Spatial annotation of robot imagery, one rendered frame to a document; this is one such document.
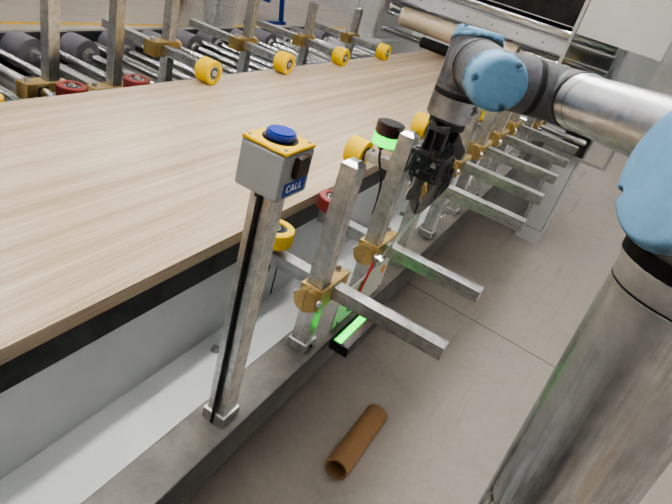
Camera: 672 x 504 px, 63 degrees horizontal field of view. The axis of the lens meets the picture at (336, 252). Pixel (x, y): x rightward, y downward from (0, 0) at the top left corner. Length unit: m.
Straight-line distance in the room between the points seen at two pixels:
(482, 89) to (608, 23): 2.72
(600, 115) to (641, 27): 2.78
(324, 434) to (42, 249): 1.25
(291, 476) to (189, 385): 0.76
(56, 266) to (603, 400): 0.80
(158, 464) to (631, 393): 0.70
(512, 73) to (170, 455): 0.80
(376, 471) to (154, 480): 1.13
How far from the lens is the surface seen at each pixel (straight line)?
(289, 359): 1.15
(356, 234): 1.34
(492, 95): 0.92
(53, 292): 0.93
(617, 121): 0.80
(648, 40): 3.61
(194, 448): 0.98
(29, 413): 0.99
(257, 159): 0.70
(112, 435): 1.09
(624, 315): 0.46
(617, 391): 0.48
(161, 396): 1.15
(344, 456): 1.84
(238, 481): 1.81
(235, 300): 0.83
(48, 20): 1.81
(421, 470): 2.02
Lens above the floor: 1.47
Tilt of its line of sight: 30 degrees down
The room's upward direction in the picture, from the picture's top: 17 degrees clockwise
